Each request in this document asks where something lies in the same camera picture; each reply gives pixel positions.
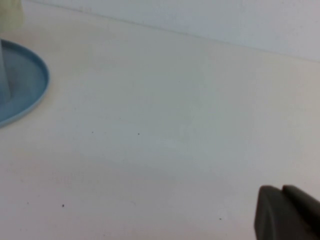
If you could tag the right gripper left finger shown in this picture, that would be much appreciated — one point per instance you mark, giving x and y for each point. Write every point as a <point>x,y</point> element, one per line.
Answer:
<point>277,217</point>

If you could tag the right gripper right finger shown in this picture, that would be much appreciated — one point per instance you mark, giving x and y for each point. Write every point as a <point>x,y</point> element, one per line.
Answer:
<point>305,200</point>

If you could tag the blue cup stand tray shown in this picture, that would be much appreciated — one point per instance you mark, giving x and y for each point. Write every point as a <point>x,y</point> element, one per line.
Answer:
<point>25,87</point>

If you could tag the green marbled cup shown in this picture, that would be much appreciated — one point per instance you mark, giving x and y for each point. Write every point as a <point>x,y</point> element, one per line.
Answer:
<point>10,15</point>

